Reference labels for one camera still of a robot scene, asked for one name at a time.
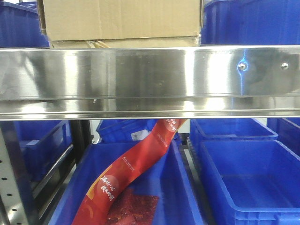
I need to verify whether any blue bin upper right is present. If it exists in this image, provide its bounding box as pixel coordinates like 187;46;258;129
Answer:
201;0;300;45

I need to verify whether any blue bin front right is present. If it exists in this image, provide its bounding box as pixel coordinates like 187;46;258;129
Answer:
199;140;300;225

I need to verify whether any plain worn cardboard box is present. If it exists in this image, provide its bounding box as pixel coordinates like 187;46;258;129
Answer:
37;0;203;49

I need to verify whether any blue bin upper left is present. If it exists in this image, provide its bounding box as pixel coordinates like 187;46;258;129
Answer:
0;1;49;48

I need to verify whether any blue bin rear right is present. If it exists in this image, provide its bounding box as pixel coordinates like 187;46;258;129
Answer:
190;118;278;149

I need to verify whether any stainless steel shelf rail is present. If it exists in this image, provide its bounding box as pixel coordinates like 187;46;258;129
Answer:
0;45;300;120

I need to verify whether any blue bin with banner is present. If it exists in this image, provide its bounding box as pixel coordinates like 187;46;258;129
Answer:
49;142;203;225

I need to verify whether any red printed paper banner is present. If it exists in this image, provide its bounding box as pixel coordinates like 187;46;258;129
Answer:
72;119;185;225

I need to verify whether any red glitter sheet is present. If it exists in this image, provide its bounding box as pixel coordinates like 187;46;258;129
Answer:
105;188;159;225

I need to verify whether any blue bin rear centre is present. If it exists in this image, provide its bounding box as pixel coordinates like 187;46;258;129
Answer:
96;119;157;143

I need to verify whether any peeling packing tape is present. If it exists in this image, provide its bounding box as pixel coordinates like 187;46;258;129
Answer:
86;40;110;49

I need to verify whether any perforated steel shelf post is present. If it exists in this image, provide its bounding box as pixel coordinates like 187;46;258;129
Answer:
0;121;40;225

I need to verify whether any blue bin lower left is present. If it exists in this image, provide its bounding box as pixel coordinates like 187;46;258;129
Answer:
14;120;72;181

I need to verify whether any blue bin far right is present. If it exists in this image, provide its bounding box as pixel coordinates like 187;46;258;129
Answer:
267;117;300;156

